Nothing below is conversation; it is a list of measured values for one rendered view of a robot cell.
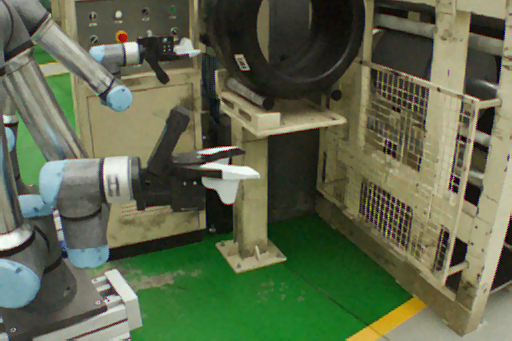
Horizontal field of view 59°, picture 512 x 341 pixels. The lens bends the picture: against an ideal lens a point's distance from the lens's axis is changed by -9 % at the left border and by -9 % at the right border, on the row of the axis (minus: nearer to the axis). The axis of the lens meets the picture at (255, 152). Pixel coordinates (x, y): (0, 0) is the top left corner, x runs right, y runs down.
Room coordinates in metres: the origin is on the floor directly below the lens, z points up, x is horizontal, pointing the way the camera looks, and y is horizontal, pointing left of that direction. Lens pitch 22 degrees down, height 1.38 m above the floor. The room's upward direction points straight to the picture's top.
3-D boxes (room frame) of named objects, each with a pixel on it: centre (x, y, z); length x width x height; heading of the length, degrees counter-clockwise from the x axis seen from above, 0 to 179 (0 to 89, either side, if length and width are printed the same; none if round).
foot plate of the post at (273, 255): (2.06, 0.03, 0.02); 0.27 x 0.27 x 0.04; 25
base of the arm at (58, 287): (0.81, 0.47, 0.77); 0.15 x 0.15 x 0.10
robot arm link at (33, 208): (0.80, 0.47, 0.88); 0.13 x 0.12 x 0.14; 10
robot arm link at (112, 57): (1.50, 0.47, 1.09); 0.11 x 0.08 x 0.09; 115
